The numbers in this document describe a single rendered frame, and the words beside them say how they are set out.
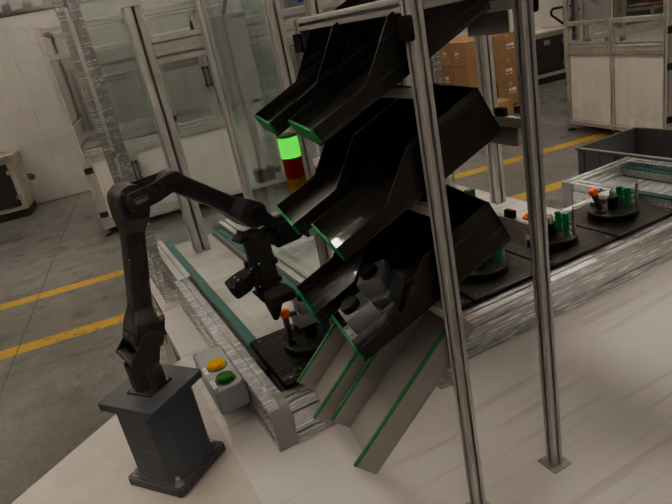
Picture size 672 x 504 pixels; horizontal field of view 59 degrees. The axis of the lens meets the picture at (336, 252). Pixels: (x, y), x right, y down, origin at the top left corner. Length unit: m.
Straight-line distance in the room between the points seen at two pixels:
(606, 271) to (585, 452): 0.62
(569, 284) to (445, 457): 0.61
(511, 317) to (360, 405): 0.55
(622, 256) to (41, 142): 8.44
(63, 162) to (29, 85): 1.10
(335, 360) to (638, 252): 0.93
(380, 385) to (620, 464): 0.43
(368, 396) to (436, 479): 0.20
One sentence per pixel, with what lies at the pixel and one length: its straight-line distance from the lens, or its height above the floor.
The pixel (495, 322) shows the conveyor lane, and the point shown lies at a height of 0.92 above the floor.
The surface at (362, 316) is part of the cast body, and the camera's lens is 0.86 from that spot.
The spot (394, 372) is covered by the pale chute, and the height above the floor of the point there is 1.08.
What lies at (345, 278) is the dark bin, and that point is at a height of 1.22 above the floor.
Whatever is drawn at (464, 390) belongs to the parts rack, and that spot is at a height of 1.11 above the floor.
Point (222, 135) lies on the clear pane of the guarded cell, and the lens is 2.60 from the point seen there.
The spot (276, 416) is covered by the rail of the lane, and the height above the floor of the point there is 0.94.
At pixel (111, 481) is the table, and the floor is 0.86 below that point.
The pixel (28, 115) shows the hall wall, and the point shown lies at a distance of 9.35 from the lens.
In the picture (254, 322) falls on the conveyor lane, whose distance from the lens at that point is 1.68.
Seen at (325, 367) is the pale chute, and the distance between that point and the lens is 1.18.
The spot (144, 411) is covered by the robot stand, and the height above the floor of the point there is 1.06.
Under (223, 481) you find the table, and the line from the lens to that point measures 1.27.
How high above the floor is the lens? 1.65
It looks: 21 degrees down
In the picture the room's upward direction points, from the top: 12 degrees counter-clockwise
